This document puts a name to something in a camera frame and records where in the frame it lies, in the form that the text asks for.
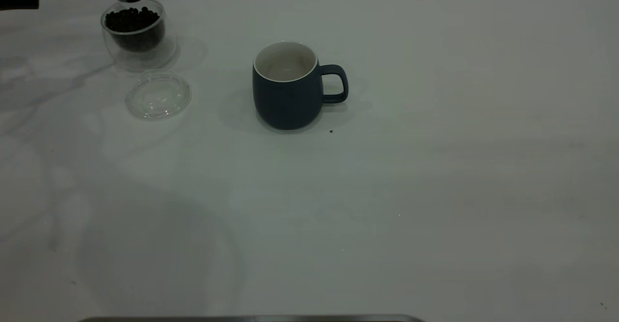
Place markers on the dark blue ceramic mug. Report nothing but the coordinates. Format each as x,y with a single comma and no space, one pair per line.
287,102

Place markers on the dark coffee beans heap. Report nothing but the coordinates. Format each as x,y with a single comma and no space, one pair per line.
133,24

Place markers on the double-walled glass cup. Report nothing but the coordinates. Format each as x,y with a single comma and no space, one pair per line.
145,58

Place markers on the clear glass lid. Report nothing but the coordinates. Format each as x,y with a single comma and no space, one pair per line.
158,97

